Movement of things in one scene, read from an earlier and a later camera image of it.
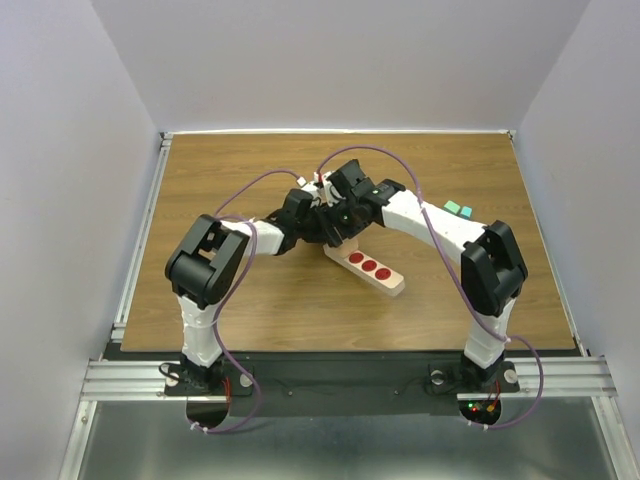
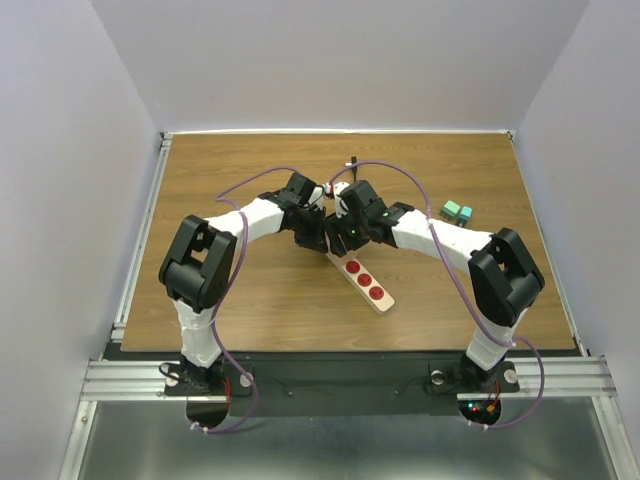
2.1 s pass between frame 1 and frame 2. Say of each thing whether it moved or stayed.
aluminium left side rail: stayed
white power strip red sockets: moved
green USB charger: stayed
